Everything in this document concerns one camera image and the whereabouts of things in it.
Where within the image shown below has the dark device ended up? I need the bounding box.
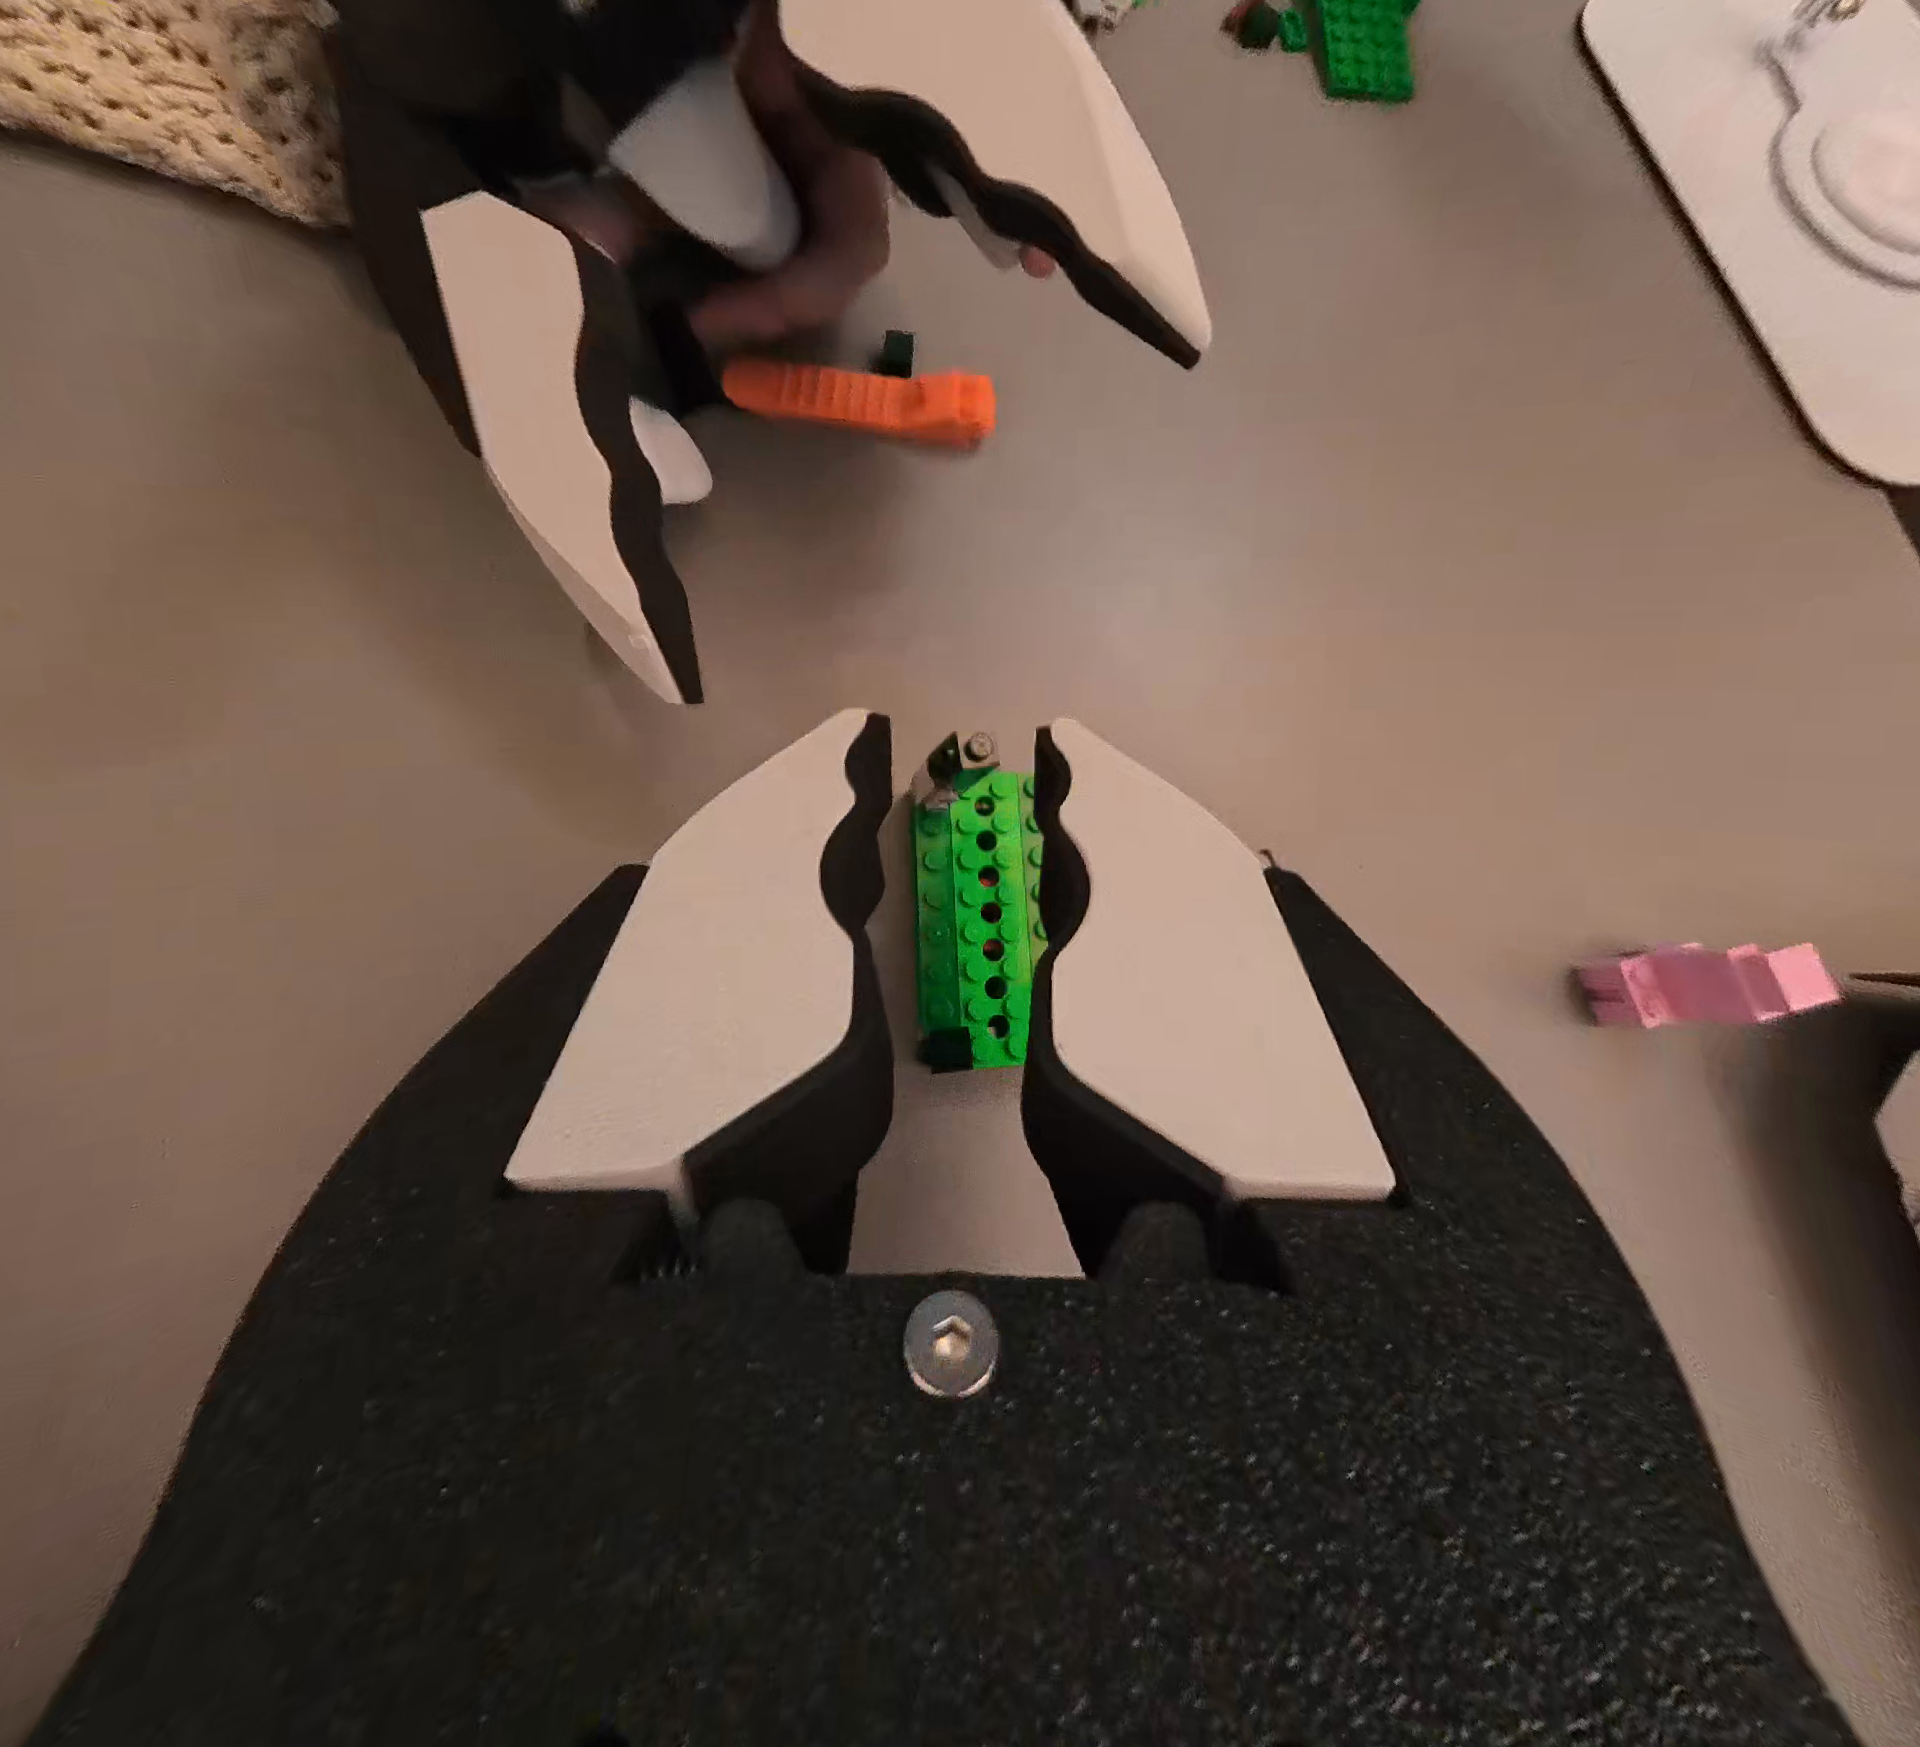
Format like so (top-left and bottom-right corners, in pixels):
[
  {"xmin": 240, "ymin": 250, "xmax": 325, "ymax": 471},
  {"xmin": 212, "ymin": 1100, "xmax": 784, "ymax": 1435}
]
[{"xmin": 1837, "ymin": 970, "xmax": 1920, "ymax": 1254}]

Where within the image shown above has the pink lego piece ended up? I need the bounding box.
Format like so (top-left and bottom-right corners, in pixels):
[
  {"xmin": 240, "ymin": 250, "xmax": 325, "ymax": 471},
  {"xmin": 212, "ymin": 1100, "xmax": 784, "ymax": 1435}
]
[{"xmin": 1572, "ymin": 943, "xmax": 1844, "ymax": 1028}]

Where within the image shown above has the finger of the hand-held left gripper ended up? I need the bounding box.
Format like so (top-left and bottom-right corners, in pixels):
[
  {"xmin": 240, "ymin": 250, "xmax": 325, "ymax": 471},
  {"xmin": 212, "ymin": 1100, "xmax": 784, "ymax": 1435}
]
[
  {"xmin": 774, "ymin": 0, "xmax": 1210, "ymax": 373},
  {"xmin": 420, "ymin": 191, "xmax": 716, "ymax": 709}
]

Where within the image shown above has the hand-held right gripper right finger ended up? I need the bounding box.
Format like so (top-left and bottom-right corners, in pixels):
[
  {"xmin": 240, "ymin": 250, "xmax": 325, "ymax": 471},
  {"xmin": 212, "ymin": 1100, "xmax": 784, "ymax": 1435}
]
[{"xmin": 1022, "ymin": 716, "xmax": 1401, "ymax": 1280}]

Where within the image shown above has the person's left hand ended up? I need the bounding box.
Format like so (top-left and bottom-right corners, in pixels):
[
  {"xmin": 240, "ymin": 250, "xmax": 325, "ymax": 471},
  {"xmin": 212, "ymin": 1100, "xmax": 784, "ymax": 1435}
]
[{"xmin": 696, "ymin": 22, "xmax": 1059, "ymax": 355}]

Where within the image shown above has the orange brick separator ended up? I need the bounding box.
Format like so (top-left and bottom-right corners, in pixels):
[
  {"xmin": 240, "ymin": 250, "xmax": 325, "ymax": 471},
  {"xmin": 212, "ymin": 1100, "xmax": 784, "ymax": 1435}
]
[{"xmin": 722, "ymin": 359, "xmax": 999, "ymax": 446}]

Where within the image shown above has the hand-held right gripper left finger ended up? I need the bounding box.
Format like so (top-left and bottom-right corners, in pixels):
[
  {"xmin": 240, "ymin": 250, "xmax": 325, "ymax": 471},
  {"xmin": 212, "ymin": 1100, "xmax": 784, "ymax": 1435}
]
[{"xmin": 505, "ymin": 709, "xmax": 898, "ymax": 1276}]

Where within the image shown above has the green lego assembly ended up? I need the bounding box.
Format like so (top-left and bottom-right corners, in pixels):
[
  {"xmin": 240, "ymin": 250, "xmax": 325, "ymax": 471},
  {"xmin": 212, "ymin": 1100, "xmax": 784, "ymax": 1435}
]
[{"xmin": 910, "ymin": 731, "xmax": 1044, "ymax": 1075}]

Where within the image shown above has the large green lego plate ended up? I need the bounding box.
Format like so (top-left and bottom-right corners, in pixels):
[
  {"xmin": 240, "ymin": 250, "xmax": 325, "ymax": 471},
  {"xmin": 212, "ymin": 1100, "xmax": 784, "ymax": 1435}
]
[{"xmin": 1302, "ymin": 0, "xmax": 1425, "ymax": 102}]

